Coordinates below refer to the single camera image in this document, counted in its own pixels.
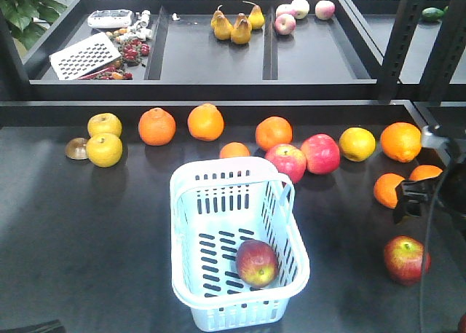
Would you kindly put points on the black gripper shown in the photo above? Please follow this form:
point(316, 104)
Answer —
point(411, 195)

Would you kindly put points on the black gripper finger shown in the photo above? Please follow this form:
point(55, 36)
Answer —
point(54, 326)

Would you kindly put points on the red apple front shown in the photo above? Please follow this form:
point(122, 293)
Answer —
point(256, 263)

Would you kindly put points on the light blue plastic basket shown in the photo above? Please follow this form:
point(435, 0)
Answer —
point(216, 205)

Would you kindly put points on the orange behind apples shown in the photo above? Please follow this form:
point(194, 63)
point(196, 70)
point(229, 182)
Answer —
point(273, 131)

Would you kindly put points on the small orange right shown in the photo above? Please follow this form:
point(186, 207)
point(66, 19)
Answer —
point(422, 172)

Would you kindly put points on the small orange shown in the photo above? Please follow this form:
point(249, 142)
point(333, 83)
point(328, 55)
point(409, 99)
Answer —
point(384, 189)
point(234, 149)
point(422, 172)

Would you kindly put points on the red apple middle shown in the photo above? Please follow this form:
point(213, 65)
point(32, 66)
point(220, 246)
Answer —
point(405, 261)

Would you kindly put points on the large orange right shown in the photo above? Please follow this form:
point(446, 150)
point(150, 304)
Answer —
point(401, 141)

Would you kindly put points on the yellow orange fruit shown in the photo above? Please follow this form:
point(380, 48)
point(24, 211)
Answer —
point(357, 144)

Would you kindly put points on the pink red apple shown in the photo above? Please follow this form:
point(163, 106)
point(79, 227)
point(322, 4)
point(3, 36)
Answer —
point(322, 154)
point(289, 160)

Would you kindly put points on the black wood produce display table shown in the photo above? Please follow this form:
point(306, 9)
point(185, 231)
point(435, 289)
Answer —
point(103, 233)

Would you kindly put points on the pink red apple left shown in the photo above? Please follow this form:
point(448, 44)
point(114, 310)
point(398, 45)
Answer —
point(289, 160)

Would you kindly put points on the brown half fruit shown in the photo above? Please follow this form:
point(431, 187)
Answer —
point(76, 149)

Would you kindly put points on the yellow apple front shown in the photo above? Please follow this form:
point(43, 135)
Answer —
point(104, 150)

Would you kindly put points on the yellow apple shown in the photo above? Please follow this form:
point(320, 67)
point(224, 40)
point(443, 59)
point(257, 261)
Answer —
point(104, 150)
point(104, 123)

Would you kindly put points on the green avocado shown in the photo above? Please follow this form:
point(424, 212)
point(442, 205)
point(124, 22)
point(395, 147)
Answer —
point(432, 14)

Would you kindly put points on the small orange centre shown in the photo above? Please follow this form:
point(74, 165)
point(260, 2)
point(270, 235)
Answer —
point(234, 149)

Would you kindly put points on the yellow apple back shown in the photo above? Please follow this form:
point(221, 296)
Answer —
point(104, 123)

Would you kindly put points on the pink peach apple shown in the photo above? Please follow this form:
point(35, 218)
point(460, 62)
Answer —
point(301, 8)
point(324, 9)
point(285, 24)

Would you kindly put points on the orange back left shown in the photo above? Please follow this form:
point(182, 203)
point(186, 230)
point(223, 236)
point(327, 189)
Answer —
point(156, 127)

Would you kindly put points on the brown pear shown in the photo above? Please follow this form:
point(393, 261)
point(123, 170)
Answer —
point(256, 16)
point(215, 16)
point(241, 32)
point(223, 28)

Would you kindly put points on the white perforated grater board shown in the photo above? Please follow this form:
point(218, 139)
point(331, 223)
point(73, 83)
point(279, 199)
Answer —
point(83, 57)

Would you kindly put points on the black rear display shelf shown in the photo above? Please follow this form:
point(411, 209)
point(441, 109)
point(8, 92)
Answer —
point(333, 59)

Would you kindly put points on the pile of cherry tomatoes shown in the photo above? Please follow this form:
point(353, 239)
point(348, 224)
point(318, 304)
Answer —
point(133, 48)

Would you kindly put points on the white electronic scale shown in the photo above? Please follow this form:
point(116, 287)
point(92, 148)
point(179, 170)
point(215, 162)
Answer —
point(110, 18)

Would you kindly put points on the green potted plant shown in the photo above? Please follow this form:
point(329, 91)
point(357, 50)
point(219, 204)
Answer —
point(22, 17)

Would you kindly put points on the black robot arm with cable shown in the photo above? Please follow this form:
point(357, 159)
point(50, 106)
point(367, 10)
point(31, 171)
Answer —
point(446, 187)

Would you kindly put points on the black upright shelf post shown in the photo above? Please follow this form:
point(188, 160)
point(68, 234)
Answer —
point(406, 20)
point(445, 54)

